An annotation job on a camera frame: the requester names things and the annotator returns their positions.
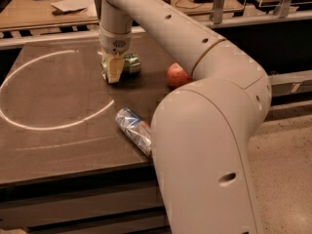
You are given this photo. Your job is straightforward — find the metal bracket post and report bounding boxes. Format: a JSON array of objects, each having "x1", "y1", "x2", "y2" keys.
[
  {"x1": 209, "y1": 0, "x2": 235, "y2": 25},
  {"x1": 273, "y1": 0, "x2": 292, "y2": 19}
]

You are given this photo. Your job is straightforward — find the dark slatted table base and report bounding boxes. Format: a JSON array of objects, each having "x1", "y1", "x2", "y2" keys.
[{"x1": 0, "y1": 166, "x2": 171, "y2": 234}]

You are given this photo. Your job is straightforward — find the grey metal bench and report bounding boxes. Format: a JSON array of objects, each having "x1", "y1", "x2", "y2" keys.
[{"x1": 270, "y1": 70, "x2": 312, "y2": 97}]

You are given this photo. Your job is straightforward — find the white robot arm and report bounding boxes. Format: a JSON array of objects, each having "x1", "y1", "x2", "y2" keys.
[{"x1": 99, "y1": 0, "x2": 272, "y2": 234}]

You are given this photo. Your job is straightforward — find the white paper sheets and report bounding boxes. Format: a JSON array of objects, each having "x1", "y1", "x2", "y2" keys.
[{"x1": 52, "y1": 0, "x2": 98, "y2": 17}]

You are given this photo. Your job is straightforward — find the metal bracket post right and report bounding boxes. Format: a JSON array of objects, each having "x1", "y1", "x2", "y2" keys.
[{"x1": 273, "y1": 0, "x2": 292, "y2": 19}]

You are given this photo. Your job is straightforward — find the red apple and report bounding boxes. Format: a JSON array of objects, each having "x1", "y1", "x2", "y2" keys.
[{"x1": 167, "y1": 62, "x2": 193, "y2": 89}]

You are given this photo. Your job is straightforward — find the green soda can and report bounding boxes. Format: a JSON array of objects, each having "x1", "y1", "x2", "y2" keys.
[{"x1": 101, "y1": 54, "x2": 141, "y2": 76}]

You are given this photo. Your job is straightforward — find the blue silver energy drink can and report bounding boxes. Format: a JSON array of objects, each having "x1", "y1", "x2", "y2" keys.
[{"x1": 115, "y1": 107, "x2": 152, "y2": 157}]

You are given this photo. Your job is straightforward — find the metal bracket post middle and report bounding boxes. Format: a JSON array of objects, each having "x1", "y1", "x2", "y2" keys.
[{"x1": 209, "y1": 0, "x2": 235, "y2": 25}]

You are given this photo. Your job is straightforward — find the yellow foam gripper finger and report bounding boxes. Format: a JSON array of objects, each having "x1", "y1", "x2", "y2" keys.
[{"x1": 105, "y1": 55, "x2": 125, "y2": 84}]

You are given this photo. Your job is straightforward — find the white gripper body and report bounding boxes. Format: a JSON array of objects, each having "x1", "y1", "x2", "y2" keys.
[{"x1": 98, "y1": 26, "x2": 132, "y2": 55}]

